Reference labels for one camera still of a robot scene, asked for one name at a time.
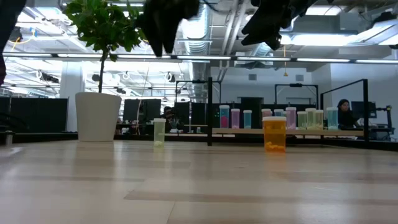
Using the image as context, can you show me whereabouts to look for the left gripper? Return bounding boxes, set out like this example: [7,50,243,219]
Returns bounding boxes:
[136,0,200,57]

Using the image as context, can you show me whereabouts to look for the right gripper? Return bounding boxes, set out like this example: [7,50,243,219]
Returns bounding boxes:
[241,0,318,51]

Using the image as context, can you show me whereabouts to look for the teal medicine bottle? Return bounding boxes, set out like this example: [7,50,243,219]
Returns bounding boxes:
[243,110,253,129]

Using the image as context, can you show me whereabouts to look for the yellow medicine bottle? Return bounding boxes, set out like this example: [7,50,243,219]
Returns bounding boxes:
[297,111,308,131]
[305,107,317,131]
[315,109,325,131]

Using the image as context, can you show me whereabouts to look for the small white-capped bottle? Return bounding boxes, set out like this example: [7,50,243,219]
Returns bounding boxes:
[153,118,167,147]

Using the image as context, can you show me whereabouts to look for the wide orange medicine bottle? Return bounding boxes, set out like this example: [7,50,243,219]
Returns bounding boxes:
[262,116,287,153]

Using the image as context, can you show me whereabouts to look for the teal bottle white pills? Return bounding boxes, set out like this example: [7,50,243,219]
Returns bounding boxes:
[326,107,339,131]

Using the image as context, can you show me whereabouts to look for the rectangular ceiling light panel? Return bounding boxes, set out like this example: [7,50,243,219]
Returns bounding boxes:
[279,32,358,47]

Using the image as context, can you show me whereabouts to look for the person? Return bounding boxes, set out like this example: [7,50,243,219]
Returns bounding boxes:
[161,106,177,133]
[336,98,363,131]

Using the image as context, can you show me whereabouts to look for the black partition panel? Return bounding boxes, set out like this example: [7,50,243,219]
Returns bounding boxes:
[123,98,162,122]
[0,96,68,133]
[174,101,208,125]

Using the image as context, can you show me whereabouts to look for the ceiling light strip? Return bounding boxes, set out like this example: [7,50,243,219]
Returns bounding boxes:
[236,57,398,64]
[0,52,233,60]

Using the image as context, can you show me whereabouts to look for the green plant in white pot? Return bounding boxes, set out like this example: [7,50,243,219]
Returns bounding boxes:
[62,0,147,143]

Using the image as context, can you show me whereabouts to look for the black computer monitor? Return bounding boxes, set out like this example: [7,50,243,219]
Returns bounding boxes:
[351,101,377,119]

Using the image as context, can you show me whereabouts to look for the black ceiling device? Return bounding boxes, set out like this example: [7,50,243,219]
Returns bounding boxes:
[9,27,24,43]

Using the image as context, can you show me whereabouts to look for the silver ventilation duct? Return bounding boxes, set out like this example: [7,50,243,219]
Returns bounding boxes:
[182,2,215,103]

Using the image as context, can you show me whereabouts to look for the black wire shelf frame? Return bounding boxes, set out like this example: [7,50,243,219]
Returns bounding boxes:
[206,77,371,146]

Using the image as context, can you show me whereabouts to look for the black aluminium table frame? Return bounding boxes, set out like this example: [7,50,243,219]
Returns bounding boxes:
[0,132,398,150]

